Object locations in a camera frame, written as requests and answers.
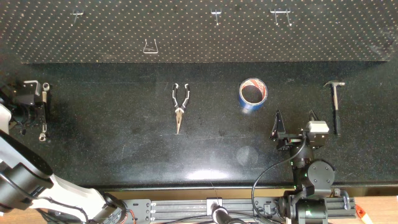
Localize mounting rail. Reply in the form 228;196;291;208
37;194;357;224

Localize hammer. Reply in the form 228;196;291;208
323;80;346;137

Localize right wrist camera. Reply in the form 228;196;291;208
304;120;330;135

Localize metal hook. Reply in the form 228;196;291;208
142;39;159;55
210;8;222;26
72;9;85;26
269;8;293;27

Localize black and white pliers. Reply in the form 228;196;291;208
171;83;191;135

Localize black cable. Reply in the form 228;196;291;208
251;132;308;222

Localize wrench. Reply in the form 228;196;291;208
39;82;51;142

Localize roll of blue tape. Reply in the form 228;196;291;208
238;77;269;111

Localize orange and white object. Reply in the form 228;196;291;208
355;204;374;224

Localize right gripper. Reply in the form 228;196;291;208
269;109;329;152

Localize black pegboard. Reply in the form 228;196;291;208
0;0;398;65

